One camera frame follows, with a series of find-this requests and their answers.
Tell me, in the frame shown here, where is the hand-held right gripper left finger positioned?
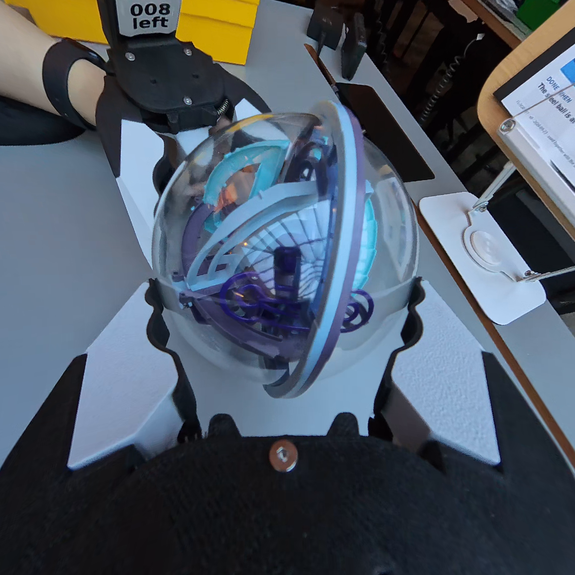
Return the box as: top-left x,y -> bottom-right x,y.
67,279 -> 203,470

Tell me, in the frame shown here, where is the clear plastic maze ball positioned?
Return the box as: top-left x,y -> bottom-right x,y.
152,101 -> 419,400

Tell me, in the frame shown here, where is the black coiled cable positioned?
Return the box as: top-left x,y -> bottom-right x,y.
420,36 -> 472,122

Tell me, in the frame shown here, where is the green box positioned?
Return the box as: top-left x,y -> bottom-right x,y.
517,0 -> 572,31

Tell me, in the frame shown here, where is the white document stand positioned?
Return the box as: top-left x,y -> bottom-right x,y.
419,4 -> 575,325

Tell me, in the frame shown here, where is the person's left hand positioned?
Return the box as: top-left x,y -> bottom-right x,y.
67,58 -> 106,123

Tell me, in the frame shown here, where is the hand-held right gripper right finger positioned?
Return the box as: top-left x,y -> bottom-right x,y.
368,276 -> 501,468

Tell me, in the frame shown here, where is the printed instruction sheet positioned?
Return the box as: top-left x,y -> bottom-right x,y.
493,28 -> 575,135

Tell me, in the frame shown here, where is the person's left forearm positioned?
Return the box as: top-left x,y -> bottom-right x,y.
0,4 -> 61,118

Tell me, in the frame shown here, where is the black flat pad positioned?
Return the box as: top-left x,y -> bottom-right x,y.
335,82 -> 435,182

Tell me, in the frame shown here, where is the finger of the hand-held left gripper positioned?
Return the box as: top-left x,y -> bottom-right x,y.
115,118 -> 187,266
220,96 -> 276,135

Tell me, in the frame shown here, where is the black rectangular block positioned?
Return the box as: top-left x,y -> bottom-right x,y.
341,13 -> 367,81

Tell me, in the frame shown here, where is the yellow box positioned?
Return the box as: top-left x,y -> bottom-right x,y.
0,0 -> 254,66
177,0 -> 261,31

